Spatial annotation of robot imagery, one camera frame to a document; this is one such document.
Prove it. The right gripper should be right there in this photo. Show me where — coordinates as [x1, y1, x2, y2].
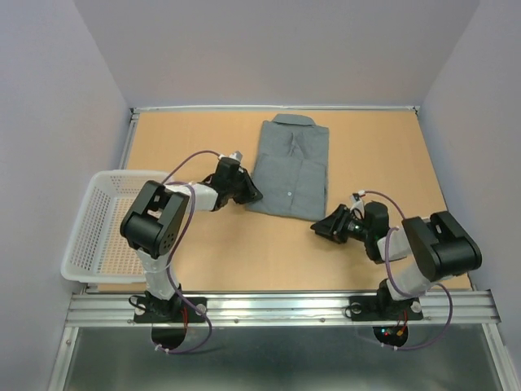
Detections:
[309, 203, 371, 243]

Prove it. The grey long sleeve shirt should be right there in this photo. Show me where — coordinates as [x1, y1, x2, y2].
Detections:
[247, 113, 330, 222]

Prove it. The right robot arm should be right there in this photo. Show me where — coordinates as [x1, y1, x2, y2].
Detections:
[311, 199, 482, 322]

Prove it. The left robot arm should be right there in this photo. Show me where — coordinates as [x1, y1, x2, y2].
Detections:
[120, 152, 263, 323]

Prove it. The white plastic basket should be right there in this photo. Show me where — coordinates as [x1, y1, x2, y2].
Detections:
[60, 169, 167, 284]

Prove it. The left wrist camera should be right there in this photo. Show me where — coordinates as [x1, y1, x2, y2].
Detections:
[219, 151, 243, 162]

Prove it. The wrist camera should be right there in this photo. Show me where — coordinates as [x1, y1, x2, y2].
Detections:
[349, 191, 366, 216]
[219, 151, 243, 162]

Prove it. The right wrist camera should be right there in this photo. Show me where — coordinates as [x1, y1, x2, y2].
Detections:
[349, 191, 366, 216]

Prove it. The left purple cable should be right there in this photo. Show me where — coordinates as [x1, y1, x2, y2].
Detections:
[154, 150, 213, 354]

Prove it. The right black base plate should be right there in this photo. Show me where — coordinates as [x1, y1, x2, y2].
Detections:
[344, 296, 423, 322]

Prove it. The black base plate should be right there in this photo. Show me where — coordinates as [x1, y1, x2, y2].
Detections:
[128, 295, 205, 324]
[344, 296, 423, 322]

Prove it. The aluminium mounting rail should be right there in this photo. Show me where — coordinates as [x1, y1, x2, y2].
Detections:
[65, 291, 501, 328]

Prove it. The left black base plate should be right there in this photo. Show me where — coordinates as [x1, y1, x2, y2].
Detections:
[128, 295, 205, 324]

